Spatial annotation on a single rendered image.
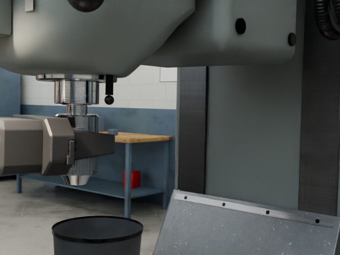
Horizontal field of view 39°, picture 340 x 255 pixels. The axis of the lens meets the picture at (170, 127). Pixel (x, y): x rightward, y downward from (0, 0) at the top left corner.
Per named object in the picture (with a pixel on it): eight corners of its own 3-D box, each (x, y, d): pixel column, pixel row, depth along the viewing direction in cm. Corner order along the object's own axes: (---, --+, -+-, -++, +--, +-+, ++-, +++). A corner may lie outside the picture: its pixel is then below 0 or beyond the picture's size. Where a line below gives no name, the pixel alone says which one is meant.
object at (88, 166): (93, 170, 55) (93, 122, 55) (102, 176, 51) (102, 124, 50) (51, 171, 53) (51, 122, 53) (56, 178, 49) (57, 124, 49)
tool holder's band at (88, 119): (93, 122, 55) (93, 114, 55) (102, 124, 50) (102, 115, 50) (51, 122, 53) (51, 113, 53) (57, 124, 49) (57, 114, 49)
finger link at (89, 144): (111, 158, 52) (57, 160, 48) (112, 128, 52) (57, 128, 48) (118, 160, 51) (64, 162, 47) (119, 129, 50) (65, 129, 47)
